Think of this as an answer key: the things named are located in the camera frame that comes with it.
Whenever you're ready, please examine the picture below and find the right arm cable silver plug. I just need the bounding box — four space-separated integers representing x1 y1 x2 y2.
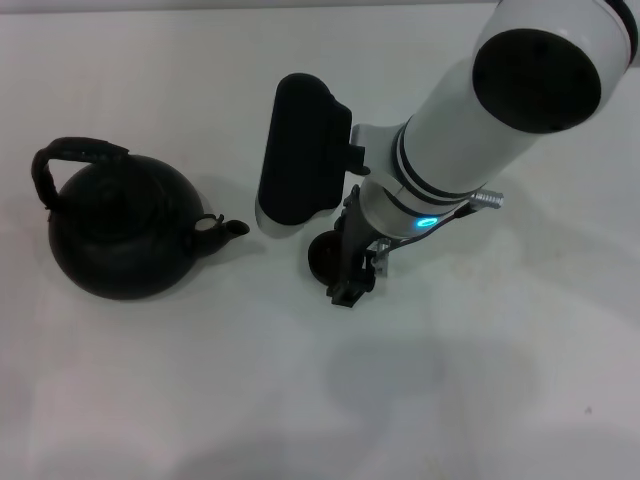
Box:
384 188 507 251

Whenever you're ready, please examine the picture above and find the small dark brown teacup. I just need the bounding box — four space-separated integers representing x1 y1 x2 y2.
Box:
306 231 352 287

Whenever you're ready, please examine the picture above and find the black round teapot with handle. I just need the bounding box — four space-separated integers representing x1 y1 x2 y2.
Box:
30 136 251 301

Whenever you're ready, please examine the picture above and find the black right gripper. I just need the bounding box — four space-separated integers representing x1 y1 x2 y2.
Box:
326 183 391 308

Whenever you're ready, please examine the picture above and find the black right wrist camera housing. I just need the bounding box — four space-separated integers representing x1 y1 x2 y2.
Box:
254 72 369 239

